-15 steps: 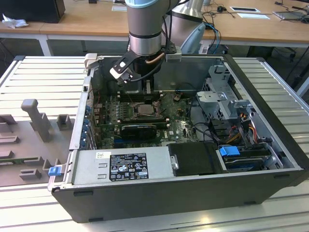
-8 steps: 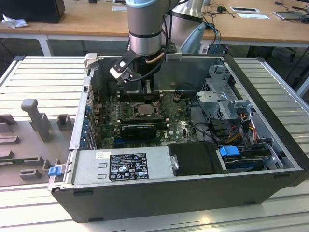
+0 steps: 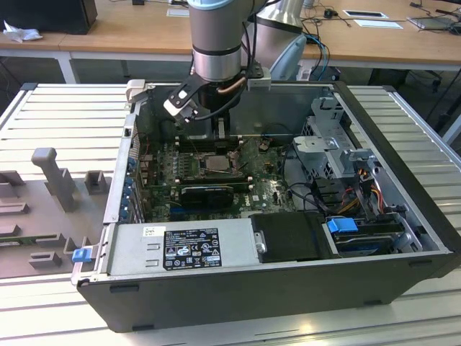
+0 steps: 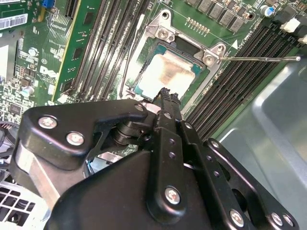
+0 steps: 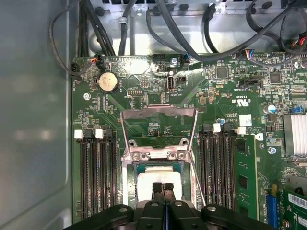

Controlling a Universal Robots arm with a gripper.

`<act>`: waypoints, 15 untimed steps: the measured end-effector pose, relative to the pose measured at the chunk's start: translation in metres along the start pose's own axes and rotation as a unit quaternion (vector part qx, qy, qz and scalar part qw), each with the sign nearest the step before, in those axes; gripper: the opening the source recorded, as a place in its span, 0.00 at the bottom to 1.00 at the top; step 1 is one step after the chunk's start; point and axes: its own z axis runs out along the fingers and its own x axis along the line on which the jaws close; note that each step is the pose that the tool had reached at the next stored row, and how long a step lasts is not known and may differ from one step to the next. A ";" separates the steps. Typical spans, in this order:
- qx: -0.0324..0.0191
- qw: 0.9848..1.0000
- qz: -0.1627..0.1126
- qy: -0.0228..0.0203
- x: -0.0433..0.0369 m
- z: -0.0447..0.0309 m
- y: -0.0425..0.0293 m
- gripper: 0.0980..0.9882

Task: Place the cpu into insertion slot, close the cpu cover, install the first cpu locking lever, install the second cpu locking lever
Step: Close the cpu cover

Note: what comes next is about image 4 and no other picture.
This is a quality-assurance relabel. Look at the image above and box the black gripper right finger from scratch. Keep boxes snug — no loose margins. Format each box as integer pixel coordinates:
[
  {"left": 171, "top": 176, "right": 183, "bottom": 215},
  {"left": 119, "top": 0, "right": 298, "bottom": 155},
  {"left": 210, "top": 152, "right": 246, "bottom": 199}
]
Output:
[{"left": 171, "top": 93, "right": 299, "bottom": 230}]

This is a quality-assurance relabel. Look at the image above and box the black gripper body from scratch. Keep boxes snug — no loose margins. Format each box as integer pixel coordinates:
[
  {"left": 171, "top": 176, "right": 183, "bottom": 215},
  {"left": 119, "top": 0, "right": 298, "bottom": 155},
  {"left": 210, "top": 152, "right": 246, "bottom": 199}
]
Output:
[{"left": 45, "top": 149, "right": 255, "bottom": 230}]

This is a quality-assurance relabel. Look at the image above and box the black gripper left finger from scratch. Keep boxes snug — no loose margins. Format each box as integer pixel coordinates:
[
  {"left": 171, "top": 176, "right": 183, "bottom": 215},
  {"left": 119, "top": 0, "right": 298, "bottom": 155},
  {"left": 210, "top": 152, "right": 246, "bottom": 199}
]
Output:
[{"left": 9, "top": 87, "right": 188, "bottom": 218}]

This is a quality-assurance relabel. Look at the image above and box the metal socket cover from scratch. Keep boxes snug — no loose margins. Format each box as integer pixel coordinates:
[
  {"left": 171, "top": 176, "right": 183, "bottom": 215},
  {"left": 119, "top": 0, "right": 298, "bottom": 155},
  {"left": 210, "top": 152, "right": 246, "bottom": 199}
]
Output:
[{"left": 143, "top": 102, "right": 162, "bottom": 115}]

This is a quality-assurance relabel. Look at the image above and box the silver CPU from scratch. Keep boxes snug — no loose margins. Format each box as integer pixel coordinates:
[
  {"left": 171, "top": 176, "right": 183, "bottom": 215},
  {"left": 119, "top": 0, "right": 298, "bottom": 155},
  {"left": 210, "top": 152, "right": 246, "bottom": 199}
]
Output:
[{"left": 134, "top": 49, "right": 208, "bottom": 106}]

